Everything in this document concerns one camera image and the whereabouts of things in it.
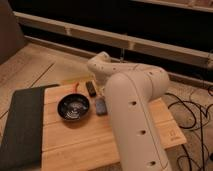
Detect wooden shelf rail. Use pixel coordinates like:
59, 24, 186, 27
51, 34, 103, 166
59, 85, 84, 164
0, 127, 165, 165
14, 12, 213, 69

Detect black remote control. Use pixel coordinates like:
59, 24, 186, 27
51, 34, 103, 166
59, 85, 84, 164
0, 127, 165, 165
86, 81, 96, 97

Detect black cables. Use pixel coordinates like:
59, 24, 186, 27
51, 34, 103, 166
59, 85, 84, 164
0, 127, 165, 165
164, 49, 213, 171

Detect wooden cutting board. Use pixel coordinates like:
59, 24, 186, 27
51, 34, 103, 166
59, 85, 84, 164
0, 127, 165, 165
41, 80, 187, 171

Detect blue sponge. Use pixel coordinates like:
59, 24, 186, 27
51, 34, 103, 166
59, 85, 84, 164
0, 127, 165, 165
95, 98, 107, 116

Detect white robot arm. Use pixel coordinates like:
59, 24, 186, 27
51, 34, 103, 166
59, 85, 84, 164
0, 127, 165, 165
87, 52, 172, 171

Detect black frying pan red handle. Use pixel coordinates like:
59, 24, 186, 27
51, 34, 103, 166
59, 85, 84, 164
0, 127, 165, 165
57, 83, 90, 122

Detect dark grey mat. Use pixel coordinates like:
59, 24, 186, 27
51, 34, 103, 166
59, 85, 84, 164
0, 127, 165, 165
0, 84, 55, 171

